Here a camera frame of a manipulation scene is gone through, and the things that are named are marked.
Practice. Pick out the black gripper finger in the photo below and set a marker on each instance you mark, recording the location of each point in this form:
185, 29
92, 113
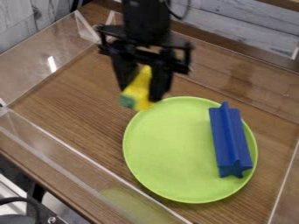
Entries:
125, 69
160, 81

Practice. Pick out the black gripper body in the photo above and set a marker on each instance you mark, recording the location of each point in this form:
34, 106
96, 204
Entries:
144, 38

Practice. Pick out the yellow toy banana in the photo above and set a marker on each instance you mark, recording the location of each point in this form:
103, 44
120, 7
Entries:
135, 96

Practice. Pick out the green round plate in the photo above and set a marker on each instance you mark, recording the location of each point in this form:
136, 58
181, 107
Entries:
169, 154

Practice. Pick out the blue star-shaped block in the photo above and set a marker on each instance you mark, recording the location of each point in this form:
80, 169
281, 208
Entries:
229, 141

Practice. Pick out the clear acrylic tray wall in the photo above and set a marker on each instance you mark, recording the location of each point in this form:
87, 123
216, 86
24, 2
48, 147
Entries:
61, 127

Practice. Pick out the black metal table bracket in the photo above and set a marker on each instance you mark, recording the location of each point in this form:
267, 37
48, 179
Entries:
37, 209

